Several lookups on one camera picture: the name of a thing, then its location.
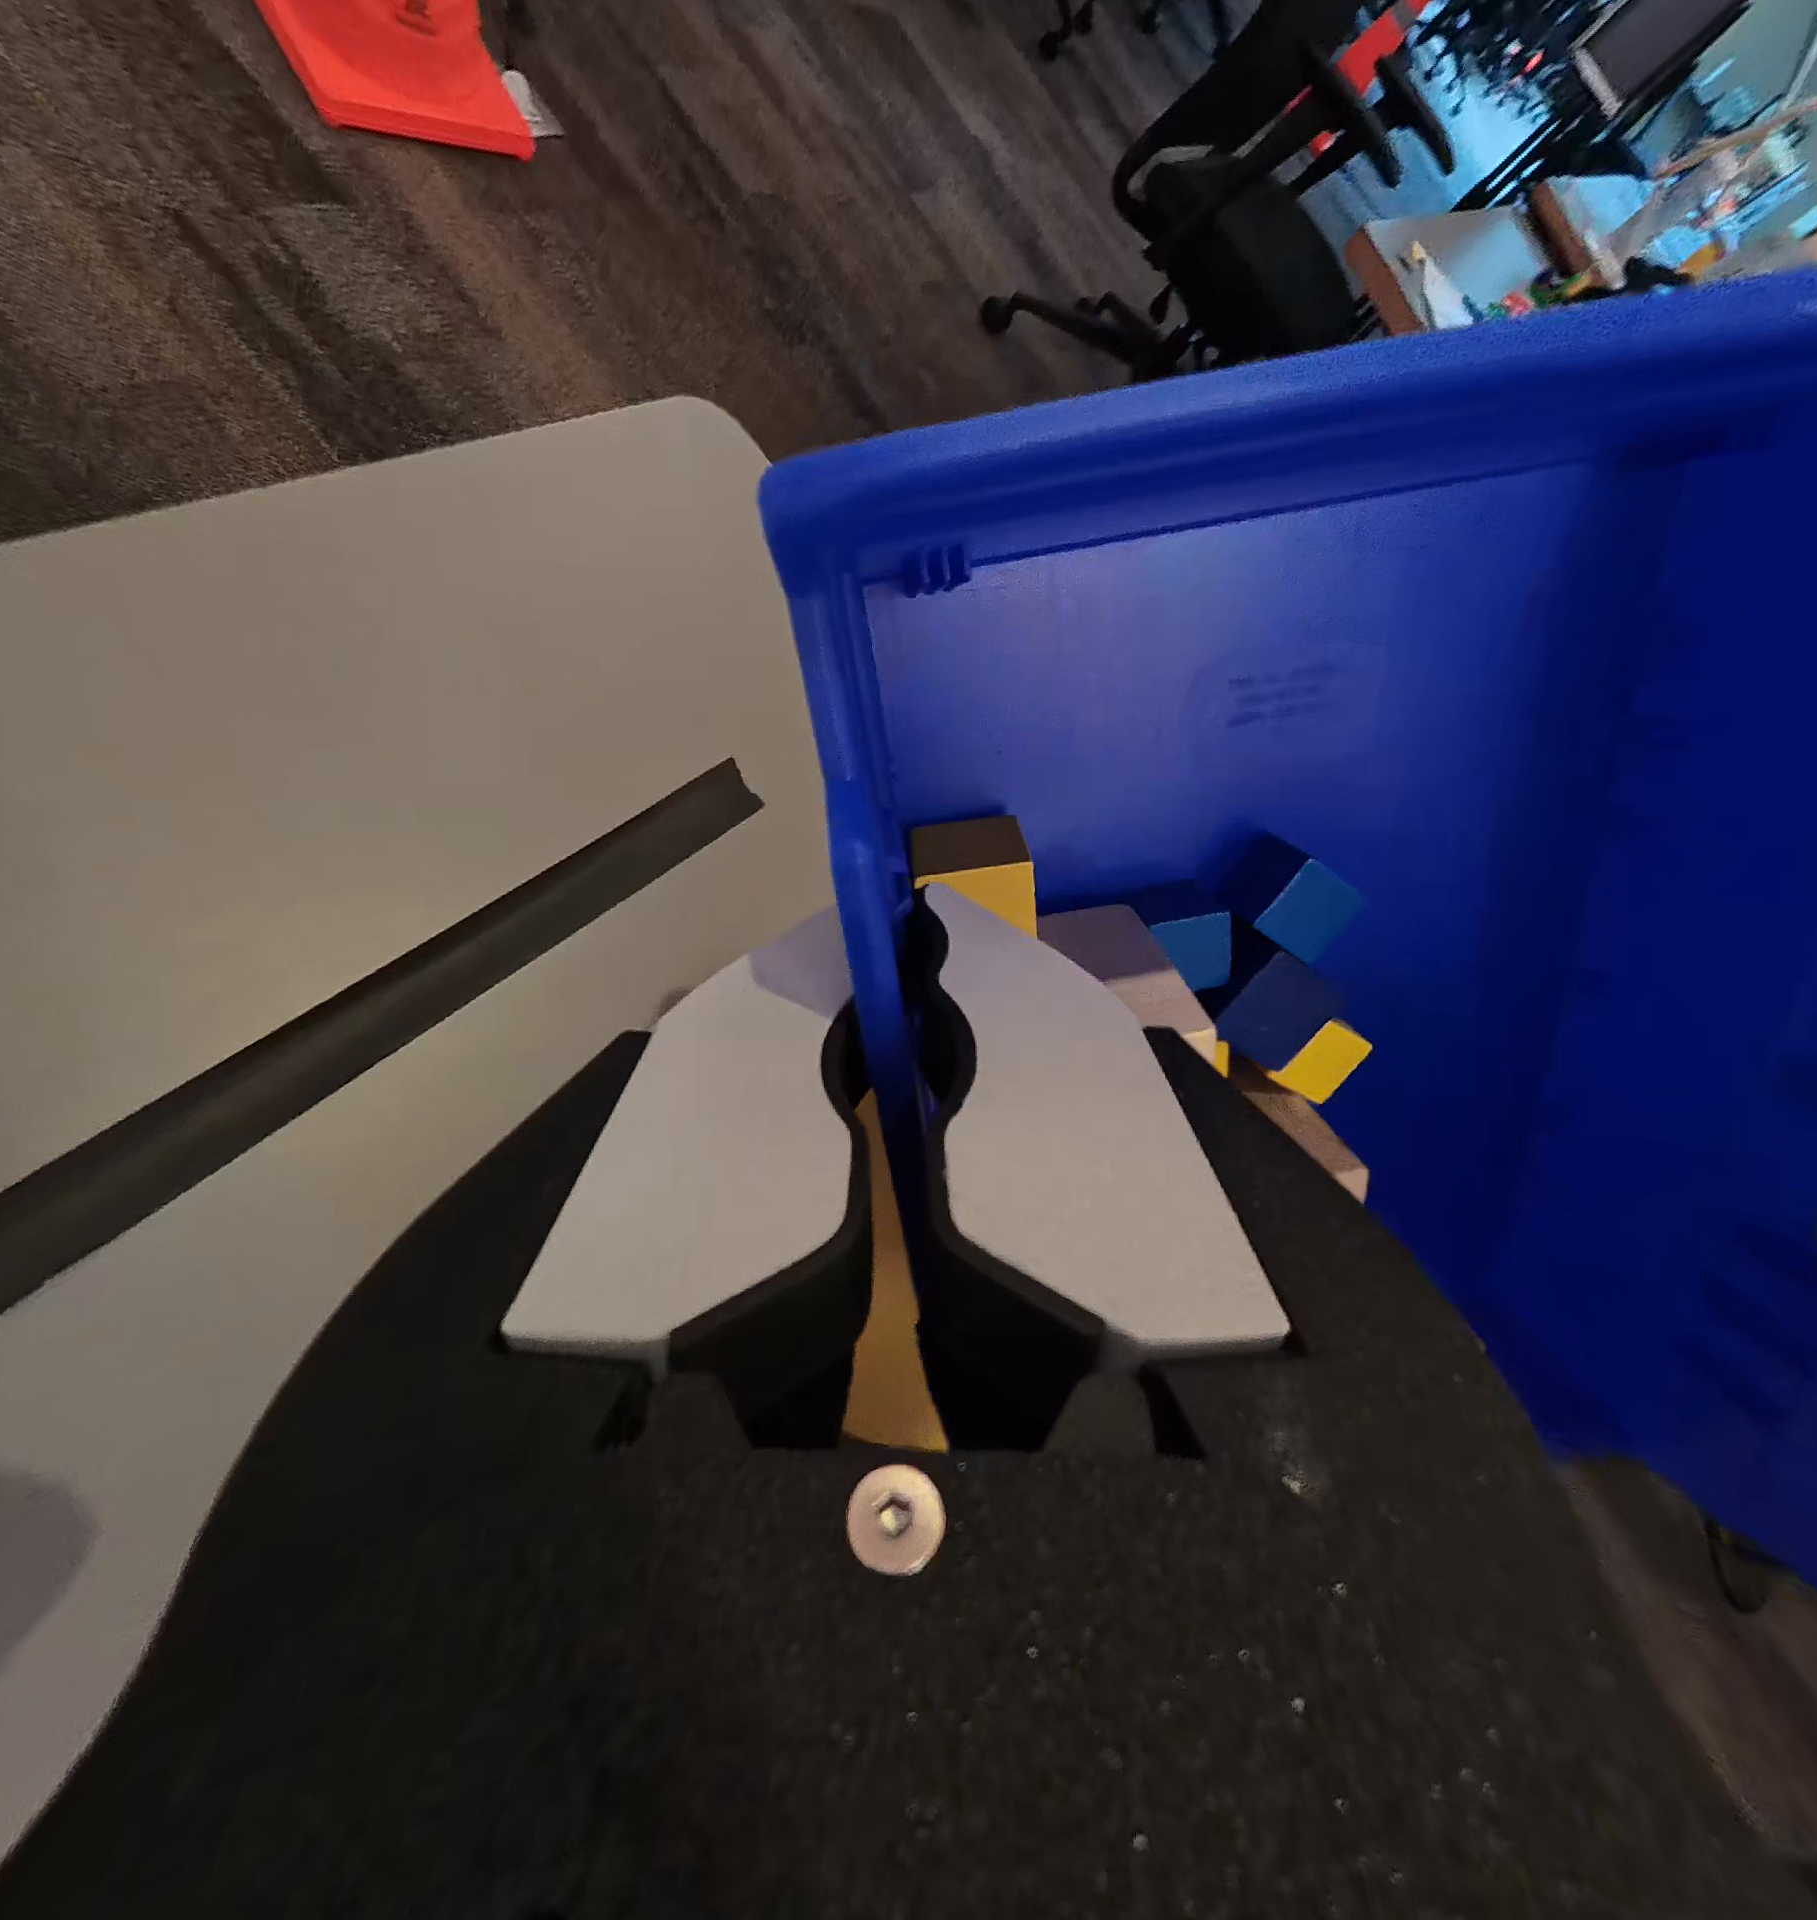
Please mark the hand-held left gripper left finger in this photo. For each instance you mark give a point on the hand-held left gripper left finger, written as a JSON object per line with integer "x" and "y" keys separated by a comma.
{"x": 698, "y": 1186}

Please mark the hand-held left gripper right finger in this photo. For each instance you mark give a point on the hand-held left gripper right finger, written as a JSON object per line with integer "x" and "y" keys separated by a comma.
{"x": 1104, "y": 1186}

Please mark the yellow plastic bin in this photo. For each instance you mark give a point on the yellow plastic bin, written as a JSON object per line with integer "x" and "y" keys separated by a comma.
{"x": 891, "y": 1352}

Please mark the pile of wooden coloured cubes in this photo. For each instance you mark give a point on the pile of wooden coloured cubes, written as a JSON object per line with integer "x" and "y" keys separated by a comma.
{"x": 1306, "y": 908}

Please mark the blue plastic bin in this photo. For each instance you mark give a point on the blue plastic bin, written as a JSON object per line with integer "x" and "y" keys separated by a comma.
{"x": 1298, "y": 674}

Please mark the black office chair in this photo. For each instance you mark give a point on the black office chair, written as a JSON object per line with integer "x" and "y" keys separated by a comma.
{"x": 1252, "y": 257}

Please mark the wooden office desk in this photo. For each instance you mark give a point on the wooden office desk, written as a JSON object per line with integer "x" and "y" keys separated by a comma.
{"x": 1464, "y": 257}

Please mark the orange traffic cone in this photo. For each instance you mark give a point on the orange traffic cone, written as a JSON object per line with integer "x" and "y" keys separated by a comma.
{"x": 398, "y": 76}

